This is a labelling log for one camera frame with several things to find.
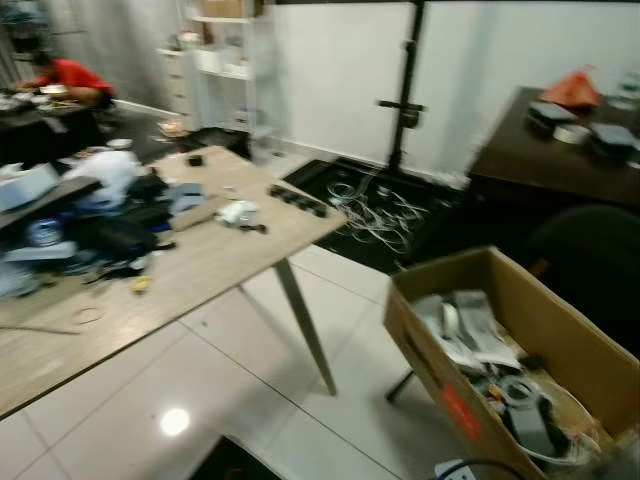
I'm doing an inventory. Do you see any crumpled white trash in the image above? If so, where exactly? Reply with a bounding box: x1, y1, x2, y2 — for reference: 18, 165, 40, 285
216, 199, 267, 233

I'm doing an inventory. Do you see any black chair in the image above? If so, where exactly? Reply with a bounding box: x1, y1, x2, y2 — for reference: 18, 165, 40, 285
519, 204, 640, 353

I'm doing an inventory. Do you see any dark grey flat box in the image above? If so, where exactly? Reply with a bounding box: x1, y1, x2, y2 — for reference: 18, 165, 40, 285
587, 121, 640, 158

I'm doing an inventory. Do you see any brown cardboard box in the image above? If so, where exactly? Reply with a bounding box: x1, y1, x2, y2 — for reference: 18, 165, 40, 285
383, 246, 640, 480

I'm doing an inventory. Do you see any grey tape roll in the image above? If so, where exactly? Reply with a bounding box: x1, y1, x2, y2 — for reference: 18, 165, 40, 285
552, 122, 592, 145

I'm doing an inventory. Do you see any dark brown wooden table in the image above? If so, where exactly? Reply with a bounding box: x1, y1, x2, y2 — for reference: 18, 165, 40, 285
466, 85, 640, 213

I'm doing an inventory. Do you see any flat black box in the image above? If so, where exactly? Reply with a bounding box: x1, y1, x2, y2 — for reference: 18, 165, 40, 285
527, 101, 577, 130

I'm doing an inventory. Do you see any orange plastic bag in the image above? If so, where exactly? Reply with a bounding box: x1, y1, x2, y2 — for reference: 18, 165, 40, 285
542, 67, 604, 110

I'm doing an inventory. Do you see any white and grey packaging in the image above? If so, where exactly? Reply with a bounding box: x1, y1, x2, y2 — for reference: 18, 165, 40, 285
413, 289, 523, 373

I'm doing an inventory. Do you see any black pole stand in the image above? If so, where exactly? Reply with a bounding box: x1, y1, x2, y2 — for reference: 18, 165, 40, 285
377, 0, 430, 177

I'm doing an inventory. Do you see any black power strip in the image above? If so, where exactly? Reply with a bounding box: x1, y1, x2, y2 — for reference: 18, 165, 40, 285
267, 184, 330, 219

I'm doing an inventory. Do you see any light wooden table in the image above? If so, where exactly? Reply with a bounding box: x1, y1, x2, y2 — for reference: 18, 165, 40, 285
0, 145, 348, 421

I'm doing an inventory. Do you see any white shelf unit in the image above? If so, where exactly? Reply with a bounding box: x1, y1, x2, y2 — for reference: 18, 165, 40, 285
158, 0, 278, 153

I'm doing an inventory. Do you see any small black floor mat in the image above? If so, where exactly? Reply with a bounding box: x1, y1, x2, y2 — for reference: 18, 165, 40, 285
188, 434, 283, 480

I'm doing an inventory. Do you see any white plastic bag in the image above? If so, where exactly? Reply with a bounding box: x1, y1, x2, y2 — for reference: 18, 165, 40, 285
64, 149, 142, 212

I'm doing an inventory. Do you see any person in red shirt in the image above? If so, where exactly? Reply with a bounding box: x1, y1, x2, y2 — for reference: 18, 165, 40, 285
16, 48, 117, 109

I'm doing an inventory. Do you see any dark work desk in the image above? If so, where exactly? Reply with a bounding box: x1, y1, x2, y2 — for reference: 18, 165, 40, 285
0, 94, 103, 167

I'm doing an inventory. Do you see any light grey box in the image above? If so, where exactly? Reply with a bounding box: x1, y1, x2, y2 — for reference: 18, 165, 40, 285
0, 162, 62, 212

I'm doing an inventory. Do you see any grey device with hose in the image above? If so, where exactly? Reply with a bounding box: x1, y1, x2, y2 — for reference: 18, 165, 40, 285
498, 374, 563, 458

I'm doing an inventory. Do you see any black cable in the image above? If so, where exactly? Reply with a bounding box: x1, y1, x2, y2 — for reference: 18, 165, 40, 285
454, 457, 532, 480

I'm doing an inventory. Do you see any white cable tangle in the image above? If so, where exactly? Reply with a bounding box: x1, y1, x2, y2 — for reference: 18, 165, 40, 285
324, 174, 432, 253

